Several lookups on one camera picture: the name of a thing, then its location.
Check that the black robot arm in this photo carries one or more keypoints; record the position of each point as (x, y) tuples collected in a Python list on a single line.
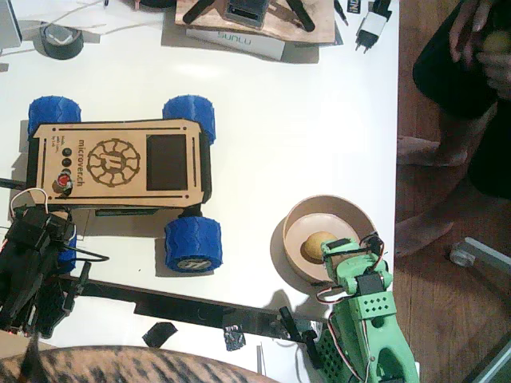
[(20, 279)]

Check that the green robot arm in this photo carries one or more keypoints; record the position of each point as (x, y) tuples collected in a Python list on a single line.
[(361, 327)]

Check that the round brown bowl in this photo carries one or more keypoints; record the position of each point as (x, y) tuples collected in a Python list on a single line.
[(295, 223)]

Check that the person's left hand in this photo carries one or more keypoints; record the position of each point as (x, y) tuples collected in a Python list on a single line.
[(497, 72)]

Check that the person's right hand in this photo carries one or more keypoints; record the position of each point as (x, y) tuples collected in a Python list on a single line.
[(465, 28)]

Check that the short black rod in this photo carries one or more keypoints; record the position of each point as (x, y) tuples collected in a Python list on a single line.
[(14, 183)]

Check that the black table clamp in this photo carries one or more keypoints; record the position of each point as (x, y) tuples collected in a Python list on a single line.
[(83, 277), (288, 321)]

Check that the wooden rover with blue wheels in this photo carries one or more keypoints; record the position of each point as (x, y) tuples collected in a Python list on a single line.
[(120, 200)]

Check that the person's bare right leg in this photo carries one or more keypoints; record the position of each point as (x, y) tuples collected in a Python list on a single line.
[(427, 153)]

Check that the white paper sheet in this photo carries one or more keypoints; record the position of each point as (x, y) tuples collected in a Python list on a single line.
[(279, 363), (80, 16)]

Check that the crumpled dark foil piece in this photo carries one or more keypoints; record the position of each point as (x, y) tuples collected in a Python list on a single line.
[(233, 338)]

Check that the grey metal chair leg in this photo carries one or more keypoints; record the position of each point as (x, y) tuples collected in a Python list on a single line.
[(487, 251)]

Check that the striped brown fabric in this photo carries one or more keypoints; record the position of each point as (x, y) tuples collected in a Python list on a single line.
[(120, 365)]

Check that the black tape piece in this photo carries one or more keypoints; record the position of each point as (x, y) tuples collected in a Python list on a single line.
[(159, 334)]

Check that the long black flat bar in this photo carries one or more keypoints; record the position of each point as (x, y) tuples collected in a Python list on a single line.
[(179, 309)]

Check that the black tape roll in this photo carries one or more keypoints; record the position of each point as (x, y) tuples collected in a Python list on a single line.
[(64, 52)]

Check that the person's bare legs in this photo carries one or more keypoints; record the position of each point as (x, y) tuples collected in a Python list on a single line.
[(447, 80)]

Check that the grey box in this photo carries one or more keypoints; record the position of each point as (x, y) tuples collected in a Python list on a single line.
[(8, 24)]

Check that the white Sunlu box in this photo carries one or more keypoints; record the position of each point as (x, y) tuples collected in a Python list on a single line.
[(263, 48)]

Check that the brown wooden board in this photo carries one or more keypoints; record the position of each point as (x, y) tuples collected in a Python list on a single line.
[(323, 24)]

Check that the white black power adapter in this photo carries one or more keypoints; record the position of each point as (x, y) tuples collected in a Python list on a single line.
[(373, 24)]

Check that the black tripod leg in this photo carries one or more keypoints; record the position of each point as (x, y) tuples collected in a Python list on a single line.
[(302, 16), (195, 12)]

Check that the small black sticker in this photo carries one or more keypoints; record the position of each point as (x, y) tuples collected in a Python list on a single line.
[(353, 6)]

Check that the grey metal frame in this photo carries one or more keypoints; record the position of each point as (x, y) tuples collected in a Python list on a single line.
[(499, 367)]

